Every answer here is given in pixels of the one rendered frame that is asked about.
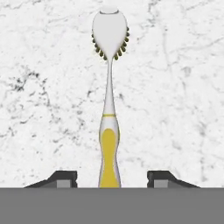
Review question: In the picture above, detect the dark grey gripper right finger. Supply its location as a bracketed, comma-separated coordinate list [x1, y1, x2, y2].
[146, 170, 201, 189]

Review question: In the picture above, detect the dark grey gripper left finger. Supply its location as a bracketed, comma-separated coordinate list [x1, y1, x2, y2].
[24, 170, 78, 189]

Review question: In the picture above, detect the white and yellow dish brush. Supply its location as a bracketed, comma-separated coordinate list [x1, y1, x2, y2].
[91, 5, 130, 189]

